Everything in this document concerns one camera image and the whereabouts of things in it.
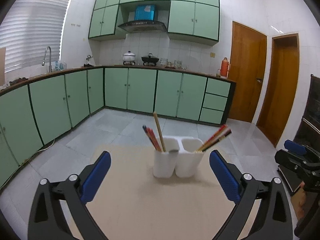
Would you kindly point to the wooden door right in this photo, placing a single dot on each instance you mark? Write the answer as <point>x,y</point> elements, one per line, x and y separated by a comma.
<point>281,87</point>

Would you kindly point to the white double utensil holder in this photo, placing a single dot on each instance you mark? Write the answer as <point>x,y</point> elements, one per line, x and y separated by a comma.
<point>184,163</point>

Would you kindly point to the orange thermos flask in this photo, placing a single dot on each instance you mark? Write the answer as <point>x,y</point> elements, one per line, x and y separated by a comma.
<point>224,68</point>

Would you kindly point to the black chopstick with silver band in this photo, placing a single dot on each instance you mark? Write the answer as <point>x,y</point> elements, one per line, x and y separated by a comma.
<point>144,128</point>

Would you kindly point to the white enamel pot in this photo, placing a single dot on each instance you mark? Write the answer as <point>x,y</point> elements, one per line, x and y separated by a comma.
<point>129,58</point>

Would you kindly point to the blue box on hood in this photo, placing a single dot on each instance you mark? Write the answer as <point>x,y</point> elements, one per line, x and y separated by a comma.
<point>146,12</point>

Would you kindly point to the green lower kitchen cabinets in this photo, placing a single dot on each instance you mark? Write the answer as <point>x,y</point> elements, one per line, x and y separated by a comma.
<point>35,112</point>

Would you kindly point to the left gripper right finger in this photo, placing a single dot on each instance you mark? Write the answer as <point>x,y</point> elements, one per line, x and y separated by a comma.
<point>273,219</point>

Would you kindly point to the red floral bamboo chopstick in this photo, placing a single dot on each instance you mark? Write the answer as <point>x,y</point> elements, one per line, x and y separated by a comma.
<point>215,138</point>

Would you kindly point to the black range hood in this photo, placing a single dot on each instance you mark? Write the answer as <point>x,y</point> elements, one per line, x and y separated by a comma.
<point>139,26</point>

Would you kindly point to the red-handled bamboo chopstick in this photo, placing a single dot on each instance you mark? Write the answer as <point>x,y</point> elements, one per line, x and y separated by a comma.
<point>150,137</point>
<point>153,137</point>

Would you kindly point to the black wok with lid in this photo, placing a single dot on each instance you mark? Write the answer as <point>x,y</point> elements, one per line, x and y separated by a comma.
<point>150,60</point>

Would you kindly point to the wooden door left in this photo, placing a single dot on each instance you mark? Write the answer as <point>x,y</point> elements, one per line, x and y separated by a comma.
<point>248,62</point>

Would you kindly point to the thin red-end bamboo chopstick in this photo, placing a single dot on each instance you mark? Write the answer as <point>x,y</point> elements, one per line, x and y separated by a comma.
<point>214,136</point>

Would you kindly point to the person's right hand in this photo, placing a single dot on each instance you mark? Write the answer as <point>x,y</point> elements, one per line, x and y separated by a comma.
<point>301,201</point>

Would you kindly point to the wooden door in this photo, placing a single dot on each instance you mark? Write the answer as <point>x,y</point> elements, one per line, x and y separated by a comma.
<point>248,62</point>
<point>281,87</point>

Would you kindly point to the cardboard box with scale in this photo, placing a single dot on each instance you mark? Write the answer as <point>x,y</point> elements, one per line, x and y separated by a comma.
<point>2,66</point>

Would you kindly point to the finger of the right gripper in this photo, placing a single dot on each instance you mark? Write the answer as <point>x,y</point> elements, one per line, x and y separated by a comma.
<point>294,161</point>
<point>294,147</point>

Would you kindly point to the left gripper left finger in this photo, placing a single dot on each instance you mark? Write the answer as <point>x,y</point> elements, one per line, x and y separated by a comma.
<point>47,220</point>

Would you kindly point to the dark glass cabinet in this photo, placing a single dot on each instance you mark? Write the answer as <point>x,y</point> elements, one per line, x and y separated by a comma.
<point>308,131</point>

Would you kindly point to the white window blinds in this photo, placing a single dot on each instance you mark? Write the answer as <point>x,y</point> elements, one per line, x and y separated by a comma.
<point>32,32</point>

